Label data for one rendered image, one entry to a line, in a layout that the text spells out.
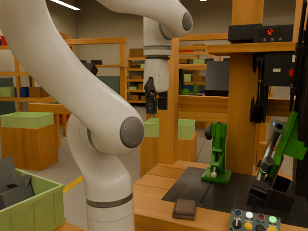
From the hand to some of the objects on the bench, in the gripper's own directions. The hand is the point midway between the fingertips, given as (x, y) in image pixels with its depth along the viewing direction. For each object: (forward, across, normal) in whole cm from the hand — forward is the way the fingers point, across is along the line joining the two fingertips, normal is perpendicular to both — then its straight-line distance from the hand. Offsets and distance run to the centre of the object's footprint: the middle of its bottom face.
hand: (157, 108), depth 83 cm
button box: (+44, +10, -30) cm, 54 cm away
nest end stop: (+38, +30, -30) cm, 57 cm away
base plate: (+42, +40, -49) cm, 76 cm away
